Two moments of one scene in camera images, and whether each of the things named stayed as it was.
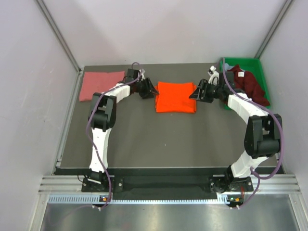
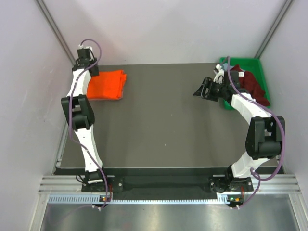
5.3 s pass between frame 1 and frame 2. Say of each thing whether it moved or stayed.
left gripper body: moved
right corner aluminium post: stayed
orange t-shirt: moved
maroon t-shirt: stayed
